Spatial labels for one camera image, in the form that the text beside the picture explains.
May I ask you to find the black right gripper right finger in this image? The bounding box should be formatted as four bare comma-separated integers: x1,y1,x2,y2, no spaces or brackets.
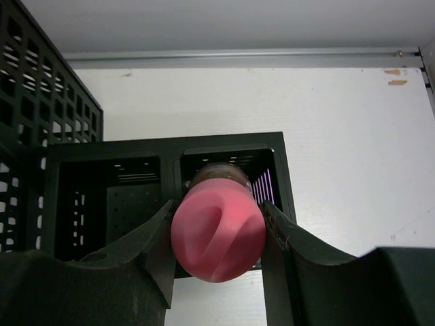
261,201,434,325

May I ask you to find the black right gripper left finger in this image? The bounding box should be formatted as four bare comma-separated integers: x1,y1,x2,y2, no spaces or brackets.
1,200,175,325

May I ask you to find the black pen holder box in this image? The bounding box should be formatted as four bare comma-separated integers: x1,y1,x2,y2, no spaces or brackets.
40,132,294,261

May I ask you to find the black mesh file organizer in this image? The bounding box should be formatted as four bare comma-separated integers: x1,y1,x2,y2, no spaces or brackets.
1,1,103,253

